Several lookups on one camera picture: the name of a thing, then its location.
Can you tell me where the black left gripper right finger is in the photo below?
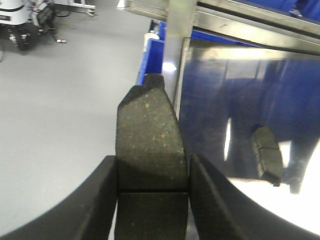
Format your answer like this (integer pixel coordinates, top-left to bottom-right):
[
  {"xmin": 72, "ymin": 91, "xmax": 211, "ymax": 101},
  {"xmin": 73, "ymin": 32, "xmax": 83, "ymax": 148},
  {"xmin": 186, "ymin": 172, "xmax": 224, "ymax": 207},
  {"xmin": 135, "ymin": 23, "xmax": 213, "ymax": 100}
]
[{"xmin": 189, "ymin": 154, "xmax": 320, "ymax": 240}]

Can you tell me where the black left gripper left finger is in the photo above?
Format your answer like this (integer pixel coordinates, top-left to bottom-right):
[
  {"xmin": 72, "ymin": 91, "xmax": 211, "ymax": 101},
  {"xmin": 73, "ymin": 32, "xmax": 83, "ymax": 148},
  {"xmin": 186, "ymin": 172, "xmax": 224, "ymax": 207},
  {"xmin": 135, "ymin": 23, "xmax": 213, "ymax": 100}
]
[{"xmin": 1, "ymin": 156, "xmax": 117, "ymax": 240}]

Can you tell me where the blue plastic crate right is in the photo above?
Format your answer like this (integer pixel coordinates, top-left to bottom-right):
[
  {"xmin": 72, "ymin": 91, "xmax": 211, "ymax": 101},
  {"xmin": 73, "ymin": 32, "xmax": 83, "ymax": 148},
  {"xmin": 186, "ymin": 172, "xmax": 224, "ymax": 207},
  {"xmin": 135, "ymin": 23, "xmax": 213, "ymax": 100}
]
[{"xmin": 237, "ymin": 0, "xmax": 320, "ymax": 20}]

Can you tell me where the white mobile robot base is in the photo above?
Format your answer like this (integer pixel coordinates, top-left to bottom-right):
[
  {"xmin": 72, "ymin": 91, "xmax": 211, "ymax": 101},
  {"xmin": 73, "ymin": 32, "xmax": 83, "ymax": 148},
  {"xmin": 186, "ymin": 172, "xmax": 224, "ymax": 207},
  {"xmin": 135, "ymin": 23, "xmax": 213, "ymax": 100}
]
[{"xmin": 0, "ymin": 0, "xmax": 68, "ymax": 52}]

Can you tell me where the dark grey brake pad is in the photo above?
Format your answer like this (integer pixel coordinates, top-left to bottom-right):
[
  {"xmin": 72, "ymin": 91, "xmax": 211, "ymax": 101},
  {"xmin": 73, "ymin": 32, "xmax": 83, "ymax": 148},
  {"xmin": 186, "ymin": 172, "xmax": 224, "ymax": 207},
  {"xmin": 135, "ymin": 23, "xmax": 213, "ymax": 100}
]
[{"xmin": 114, "ymin": 74, "xmax": 189, "ymax": 240}]

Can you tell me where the stainless steel rack frame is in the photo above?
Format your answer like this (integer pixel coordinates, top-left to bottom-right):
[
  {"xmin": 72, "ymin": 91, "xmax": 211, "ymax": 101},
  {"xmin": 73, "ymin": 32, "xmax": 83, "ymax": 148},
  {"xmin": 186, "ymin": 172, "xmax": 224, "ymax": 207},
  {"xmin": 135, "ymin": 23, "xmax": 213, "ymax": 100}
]
[{"xmin": 116, "ymin": 0, "xmax": 320, "ymax": 76}]

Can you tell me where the blue bin on floor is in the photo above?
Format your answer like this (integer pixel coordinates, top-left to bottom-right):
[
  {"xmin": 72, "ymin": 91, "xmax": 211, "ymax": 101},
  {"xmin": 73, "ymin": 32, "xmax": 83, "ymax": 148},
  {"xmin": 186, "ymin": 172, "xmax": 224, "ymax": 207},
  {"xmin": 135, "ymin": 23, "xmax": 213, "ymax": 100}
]
[{"xmin": 136, "ymin": 20, "xmax": 167, "ymax": 85}]

